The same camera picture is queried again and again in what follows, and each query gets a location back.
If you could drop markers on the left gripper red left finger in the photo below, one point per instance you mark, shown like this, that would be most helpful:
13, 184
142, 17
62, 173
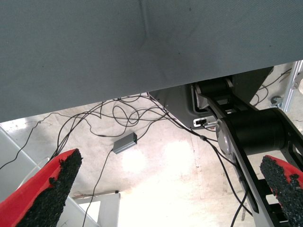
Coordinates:
35, 196

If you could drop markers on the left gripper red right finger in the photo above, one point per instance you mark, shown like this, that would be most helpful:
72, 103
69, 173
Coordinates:
288, 189

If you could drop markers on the grey robot base cover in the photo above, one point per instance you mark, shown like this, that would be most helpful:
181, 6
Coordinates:
177, 102

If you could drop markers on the clear thin tube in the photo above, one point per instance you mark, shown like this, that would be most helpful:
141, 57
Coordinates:
35, 168

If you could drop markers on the white table leg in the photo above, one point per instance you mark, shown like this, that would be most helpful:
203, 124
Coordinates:
109, 208

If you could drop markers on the grey caster wheel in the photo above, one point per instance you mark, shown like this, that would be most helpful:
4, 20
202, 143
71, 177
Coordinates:
276, 101

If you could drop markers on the grey metal hub box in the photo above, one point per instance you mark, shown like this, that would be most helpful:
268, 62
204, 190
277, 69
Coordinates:
125, 143

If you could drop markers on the white shoe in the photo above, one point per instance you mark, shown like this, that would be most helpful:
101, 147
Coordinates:
301, 84

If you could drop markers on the dark grey table cloth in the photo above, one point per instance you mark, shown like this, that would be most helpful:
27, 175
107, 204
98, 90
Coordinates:
118, 47

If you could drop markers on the black robot torso frame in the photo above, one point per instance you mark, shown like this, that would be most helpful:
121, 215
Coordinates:
255, 132

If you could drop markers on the aluminium profile post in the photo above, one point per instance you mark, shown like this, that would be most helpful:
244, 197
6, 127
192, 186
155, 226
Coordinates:
292, 87

